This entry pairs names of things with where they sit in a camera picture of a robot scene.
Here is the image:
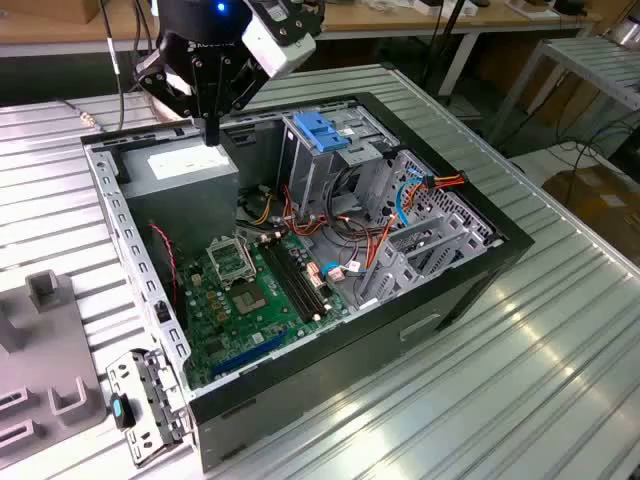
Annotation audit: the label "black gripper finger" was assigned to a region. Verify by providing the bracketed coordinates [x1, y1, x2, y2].
[136, 53, 211, 146]
[209, 51, 267, 146]

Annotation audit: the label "red yellow disk power wire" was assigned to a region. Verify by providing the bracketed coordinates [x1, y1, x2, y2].
[422, 170, 467, 194]

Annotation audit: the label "metal disk bay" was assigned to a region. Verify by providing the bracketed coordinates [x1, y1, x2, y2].
[349, 147, 505, 314]

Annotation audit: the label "blue plastic drive latch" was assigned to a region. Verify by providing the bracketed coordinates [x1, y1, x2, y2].
[293, 112, 341, 151]

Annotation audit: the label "metal optical drive cage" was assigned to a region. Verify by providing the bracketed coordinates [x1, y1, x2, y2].
[277, 102, 401, 221]

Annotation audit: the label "grey power supply unit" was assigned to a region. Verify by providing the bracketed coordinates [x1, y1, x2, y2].
[117, 137, 241, 257]

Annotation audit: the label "metal socket cover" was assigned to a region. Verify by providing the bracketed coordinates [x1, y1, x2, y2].
[206, 237, 257, 287]

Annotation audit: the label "black RAM slot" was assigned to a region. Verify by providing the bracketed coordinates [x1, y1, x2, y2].
[270, 239, 324, 320]
[277, 237, 329, 317]
[257, 242, 314, 325]
[263, 241, 319, 323]

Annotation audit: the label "black stand pole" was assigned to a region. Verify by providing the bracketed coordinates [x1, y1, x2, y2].
[422, 0, 464, 99]

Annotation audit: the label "green motherboard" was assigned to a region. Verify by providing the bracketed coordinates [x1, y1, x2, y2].
[177, 232, 351, 391]

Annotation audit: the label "blue expansion slot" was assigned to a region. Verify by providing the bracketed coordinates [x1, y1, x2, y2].
[209, 327, 291, 380]

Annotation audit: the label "grey parts rack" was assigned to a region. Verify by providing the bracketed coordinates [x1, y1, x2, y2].
[0, 269, 109, 471]

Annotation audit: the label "black open PC case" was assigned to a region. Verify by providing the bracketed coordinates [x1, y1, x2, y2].
[79, 91, 536, 474]

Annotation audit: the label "metal slat side table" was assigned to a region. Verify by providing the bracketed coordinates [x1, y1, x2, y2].
[487, 37, 640, 146]

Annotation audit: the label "flat cardboard box with label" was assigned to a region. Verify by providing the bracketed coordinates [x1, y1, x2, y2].
[542, 167, 640, 251]

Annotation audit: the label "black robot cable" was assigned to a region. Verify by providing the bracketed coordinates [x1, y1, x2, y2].
[98, 0, 126, 134]

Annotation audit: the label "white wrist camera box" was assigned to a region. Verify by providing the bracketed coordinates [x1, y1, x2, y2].
[241, 0, 326, 80]

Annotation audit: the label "yellow black power wires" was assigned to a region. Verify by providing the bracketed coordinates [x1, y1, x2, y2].
[238, 193, 277, 226]

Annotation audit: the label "red black twisted fan wire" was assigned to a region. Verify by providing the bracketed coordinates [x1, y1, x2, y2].
[148, 222, 180, 307]

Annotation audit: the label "red orange wire bundle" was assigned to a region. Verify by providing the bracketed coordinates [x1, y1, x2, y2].
[281, 183, 399, 269]

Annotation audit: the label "thick black cable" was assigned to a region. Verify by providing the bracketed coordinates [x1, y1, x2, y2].
[324, 167, 364, 236]

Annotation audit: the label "blue wire with black plug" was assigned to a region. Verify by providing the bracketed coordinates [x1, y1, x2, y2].
[392, 167, 436, 231]

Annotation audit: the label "blue flat wire white label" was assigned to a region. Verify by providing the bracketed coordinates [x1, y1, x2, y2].
[319, 259, 362, 284]

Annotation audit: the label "wooden desk white frame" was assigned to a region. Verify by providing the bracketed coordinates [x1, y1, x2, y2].
[0, 0, 601, 59]

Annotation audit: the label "metal slot retainer bracket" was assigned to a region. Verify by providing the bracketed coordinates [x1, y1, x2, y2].
[105, 349, 194, 469]

